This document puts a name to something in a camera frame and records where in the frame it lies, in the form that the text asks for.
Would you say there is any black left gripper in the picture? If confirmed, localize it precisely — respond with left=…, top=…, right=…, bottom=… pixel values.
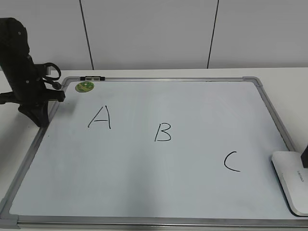
left=0, top=56, right=65, bottom=128

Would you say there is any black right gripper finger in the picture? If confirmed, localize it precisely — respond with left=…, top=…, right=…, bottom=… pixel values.
left=301, top=146, right=308, bottom=168

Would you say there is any white whiteboard eraser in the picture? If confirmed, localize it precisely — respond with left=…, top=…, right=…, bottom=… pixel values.
left=271, top=151, right=308, bottom=217

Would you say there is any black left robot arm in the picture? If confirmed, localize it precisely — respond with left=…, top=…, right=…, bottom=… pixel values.
left=0, top=18, right=65, bottom=128

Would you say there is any green round magnet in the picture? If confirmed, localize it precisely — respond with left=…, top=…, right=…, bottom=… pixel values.
left=75, top=81, right=94, bottom=93

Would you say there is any black silver board clip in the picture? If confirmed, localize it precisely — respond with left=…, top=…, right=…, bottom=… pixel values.
left=79, top=76, right=105, bottom=81

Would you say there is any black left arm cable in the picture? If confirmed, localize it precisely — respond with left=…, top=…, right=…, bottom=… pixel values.
left=36, top=62, right=62, bottom=90

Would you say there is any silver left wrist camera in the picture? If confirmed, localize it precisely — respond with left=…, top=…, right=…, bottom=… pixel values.
left=46, top=66, right=51, bottom=75

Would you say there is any white whiteboard with grey frame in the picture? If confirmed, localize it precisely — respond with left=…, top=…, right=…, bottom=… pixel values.
left=0, top=77, right=308, bottom=230

